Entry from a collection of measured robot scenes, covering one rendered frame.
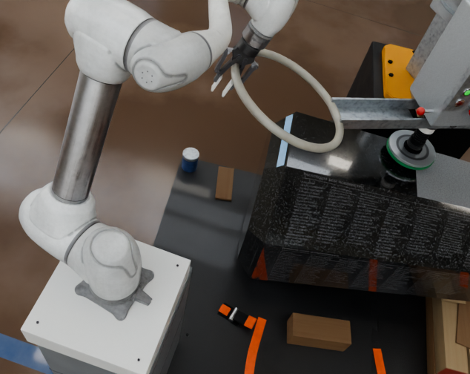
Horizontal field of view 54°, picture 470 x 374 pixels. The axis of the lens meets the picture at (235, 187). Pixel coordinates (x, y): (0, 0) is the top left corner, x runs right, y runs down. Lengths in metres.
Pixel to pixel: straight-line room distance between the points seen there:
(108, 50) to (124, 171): 1.91
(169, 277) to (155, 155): 1.57
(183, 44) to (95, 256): 0.60
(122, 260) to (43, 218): 0.25
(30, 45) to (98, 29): 2.78
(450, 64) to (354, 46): 2.53
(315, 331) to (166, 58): 1.74
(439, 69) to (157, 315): 1.32
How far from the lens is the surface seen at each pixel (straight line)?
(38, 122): 3.25
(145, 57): 0.99
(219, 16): 1.27
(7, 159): 3.08
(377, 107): 1.98
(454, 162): 2.35
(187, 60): 1.02
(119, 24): 1.06
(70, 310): 1.52
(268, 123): 1.49
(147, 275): 1.52
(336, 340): 2.45
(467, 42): 1.82
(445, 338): 2.65
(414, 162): 2.14
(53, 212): 1.34
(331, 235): 2.03
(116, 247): 1.29
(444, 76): 1.89
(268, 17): 1.49
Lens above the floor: 2.30
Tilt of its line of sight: 52 degrees down
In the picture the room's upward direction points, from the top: 15 degrees clockwise
